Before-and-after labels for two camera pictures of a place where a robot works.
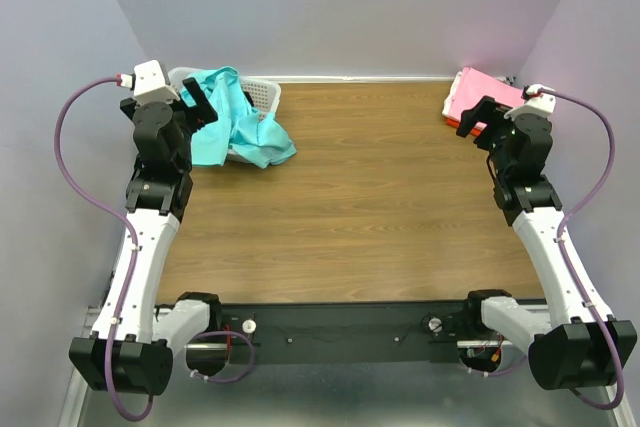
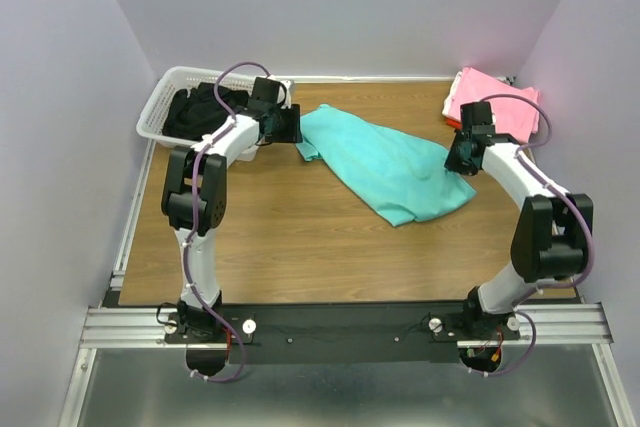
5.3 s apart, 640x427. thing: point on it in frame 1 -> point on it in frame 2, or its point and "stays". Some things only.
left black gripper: (205, 112) -> (292, 133)
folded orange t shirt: (475, 131) stays
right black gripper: (486, 110) -> (452, 164)
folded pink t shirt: (473, 84) stays
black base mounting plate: (340, 332) stays
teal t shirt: (238, 125) -> (408, 176)
